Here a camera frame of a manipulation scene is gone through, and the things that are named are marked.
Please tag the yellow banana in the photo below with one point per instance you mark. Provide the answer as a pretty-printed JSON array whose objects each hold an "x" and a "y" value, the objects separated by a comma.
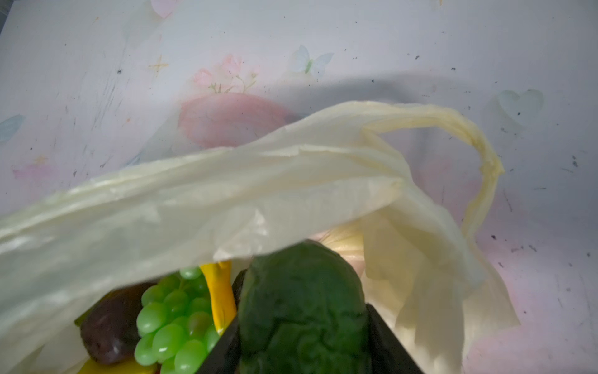
[{"x": 218, "y": 280}]

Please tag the green grape bunch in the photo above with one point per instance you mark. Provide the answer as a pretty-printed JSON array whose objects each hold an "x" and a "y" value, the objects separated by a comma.
[{"x": 175, "y": 323}]

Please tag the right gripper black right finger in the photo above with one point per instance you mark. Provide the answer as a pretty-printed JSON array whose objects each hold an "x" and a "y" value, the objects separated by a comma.
[{"x": 388, "y": 356}]

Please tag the dark purple plum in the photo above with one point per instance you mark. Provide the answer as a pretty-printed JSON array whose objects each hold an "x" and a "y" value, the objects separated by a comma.
[{"x": 109, "y": 333}]

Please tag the dark green lime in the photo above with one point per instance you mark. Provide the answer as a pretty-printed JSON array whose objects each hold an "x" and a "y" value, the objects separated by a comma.
[{"x": 302, "y": 310}]

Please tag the cream printed plastic bag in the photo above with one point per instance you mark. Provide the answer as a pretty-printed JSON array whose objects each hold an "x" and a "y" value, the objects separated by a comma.
[{"x": 330, "y": 173}]

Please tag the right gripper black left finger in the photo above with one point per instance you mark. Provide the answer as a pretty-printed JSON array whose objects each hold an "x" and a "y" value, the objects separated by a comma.
[{"x": 226, "y": 354}]

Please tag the yellow lemon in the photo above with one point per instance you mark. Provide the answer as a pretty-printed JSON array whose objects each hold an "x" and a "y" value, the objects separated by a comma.
[{"x": 127, "y": 367}]

